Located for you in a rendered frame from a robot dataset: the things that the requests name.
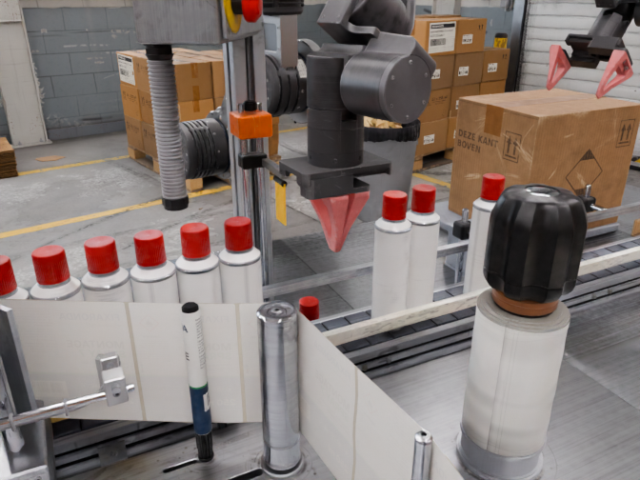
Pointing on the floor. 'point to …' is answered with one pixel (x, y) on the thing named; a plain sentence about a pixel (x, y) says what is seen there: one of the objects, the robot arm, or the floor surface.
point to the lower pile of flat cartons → (7, 160)
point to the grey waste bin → (401, 174)
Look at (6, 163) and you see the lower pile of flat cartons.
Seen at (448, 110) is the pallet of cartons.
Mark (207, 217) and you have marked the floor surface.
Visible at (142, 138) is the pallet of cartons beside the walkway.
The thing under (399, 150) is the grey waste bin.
